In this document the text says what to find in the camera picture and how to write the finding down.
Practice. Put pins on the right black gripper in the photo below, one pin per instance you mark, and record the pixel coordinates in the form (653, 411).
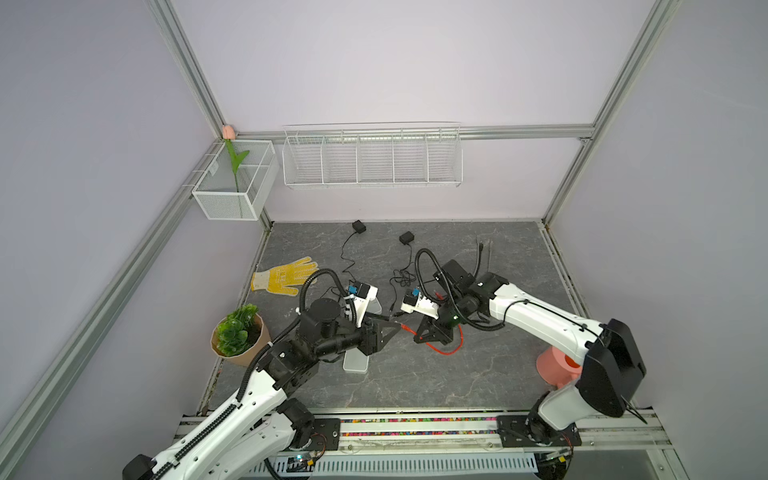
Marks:
(434, 331)

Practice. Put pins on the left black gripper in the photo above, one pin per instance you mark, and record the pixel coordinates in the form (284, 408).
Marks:
(374, 343)

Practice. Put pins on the white network switch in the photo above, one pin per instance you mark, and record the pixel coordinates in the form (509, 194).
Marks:
(355, 362)
(374, 307)

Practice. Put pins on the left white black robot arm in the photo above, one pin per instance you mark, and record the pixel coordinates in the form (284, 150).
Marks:
(264, 396)

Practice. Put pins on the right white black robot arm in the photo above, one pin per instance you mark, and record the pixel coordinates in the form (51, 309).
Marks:
(612, 367)

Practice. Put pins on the yellow work glove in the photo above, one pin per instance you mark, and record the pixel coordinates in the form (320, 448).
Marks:
(286, 279)

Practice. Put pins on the pink watering can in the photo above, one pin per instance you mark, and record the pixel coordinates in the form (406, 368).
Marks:
(556, 368)

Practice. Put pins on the green potted plant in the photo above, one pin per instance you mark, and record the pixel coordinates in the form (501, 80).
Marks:
(240, 336)

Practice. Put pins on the small white mesh basket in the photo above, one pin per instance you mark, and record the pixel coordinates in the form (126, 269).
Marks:
(215, 190)

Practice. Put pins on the artificial pink tulip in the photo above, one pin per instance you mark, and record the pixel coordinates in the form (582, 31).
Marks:
(236, 158)

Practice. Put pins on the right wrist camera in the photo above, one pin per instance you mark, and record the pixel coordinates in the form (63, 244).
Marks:
(415, 302)

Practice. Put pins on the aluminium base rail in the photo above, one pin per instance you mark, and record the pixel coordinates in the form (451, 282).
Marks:
(432, 444)

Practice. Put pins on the long white wire basket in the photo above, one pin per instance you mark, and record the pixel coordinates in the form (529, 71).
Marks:
(394, 154)

